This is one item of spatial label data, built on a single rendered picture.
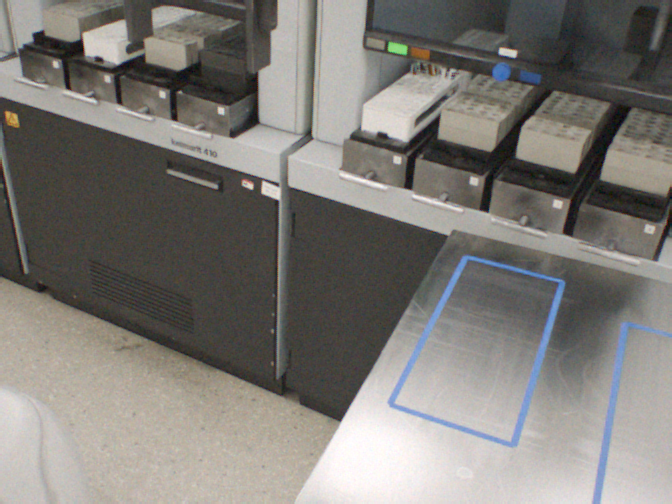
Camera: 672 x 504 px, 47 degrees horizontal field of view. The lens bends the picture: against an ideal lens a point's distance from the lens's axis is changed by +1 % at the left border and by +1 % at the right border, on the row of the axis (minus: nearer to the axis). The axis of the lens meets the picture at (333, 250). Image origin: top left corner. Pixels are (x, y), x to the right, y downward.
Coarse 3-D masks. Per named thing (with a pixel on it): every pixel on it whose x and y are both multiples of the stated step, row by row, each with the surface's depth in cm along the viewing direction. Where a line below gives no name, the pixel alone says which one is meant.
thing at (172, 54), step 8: (144, 40) 172; (152, 40) 171; (160, 40) 170; (168, 40) 170; (176, 40) 170; (152, 48) 172; (160, 48) 171; (168, 48) 170; (176, 48) 169; (184, 48) 168; (152, 56) 173; (160, 56) 172; (168, 56) 171; (176, 56) 170; (184, 56) 169; (160, 64) 173; (168, 64) 172; (176, 64) 171; (184, 64) 170
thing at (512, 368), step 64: (448, 256) 114; (512, 256) 115; (448, 320) 101; (512, 320) 102; (576, 320) 102; (640, 320) 103; (384, 384) 90; (448, 384) 91; (512, 384) 91; (576, 384) 92; (640, 384) 92; (384, 448) 82; (448, 448) 82; (512, 448) 83; (576, 448) 83; (640, 448) 84
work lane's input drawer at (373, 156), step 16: (432, 128) 156; (352, 144) 149; (368, 144) 148; (384, 144) 147; (400, 144) 146; (416, 144) 150; (352, 160) 151; (368, 160) 149; (384, 160) 147; (400, 160) 146; (352, 176) 148; (368, 176) 148; (384, 176) 149; (400, 176) 147; (384, 192) 146
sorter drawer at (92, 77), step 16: (80, 64) 175; (96, 64) 173; (112, 64) 174; (128, 64) 176; (80, 80) 177; (96, 80) 174; (112, 80) 172; (64, 96) 176; (80, 96) 174; (96, 96) 177; (112, 96) 174
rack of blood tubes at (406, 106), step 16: (400, 80) 161; (416, 80) 162; (432, 80) 162; (448, 80) 163; (384, 96) 154; (400, 96) 154; (416, 96) 155; (432, 96) 155; (368, 112) 149; (384, 112) 147; (400, 112) 147; (416, 112) 148; (432, 112) 162; (368, 128) 150; (384, 128) 149; (400, 128) 147; (416, 128) 150
